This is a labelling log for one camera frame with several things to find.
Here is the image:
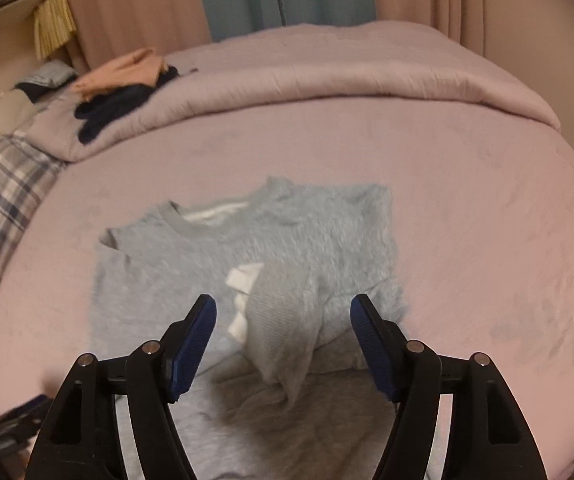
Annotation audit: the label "striped grey cloth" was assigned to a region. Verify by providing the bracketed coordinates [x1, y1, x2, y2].
[14, 60, 78, 93]

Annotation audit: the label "plaid pillow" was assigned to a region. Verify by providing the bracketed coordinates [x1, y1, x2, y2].
[0, 135, 68, 351]

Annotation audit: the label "grey printed sweatshirt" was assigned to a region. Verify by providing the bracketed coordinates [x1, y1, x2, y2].
[88, 176, 410, 480]

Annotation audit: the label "beige tasseled shade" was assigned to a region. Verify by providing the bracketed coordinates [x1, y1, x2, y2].
[34, 0, 75, 61]

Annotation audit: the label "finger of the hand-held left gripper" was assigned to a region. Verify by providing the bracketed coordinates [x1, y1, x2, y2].
[0, 394, 54, 427]

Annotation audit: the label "folded navy garment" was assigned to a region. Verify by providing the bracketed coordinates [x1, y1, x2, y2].
[74, 65, 182, 143]

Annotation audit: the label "pink comforter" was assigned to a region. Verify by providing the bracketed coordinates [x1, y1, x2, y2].
[20, 21, 562, 163]

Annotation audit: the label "folded peach garment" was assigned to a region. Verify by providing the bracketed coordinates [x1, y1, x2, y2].
[70, 48, 168, 101]

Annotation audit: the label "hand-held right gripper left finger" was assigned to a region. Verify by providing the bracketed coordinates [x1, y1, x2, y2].
[26, 294, 217, 480]

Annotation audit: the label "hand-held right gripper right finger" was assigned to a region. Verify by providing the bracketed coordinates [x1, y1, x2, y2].
[350, 293, 548, 480]

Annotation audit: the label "pink bed sheet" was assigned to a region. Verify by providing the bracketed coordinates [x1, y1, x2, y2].
[0, 92, 574, 480]

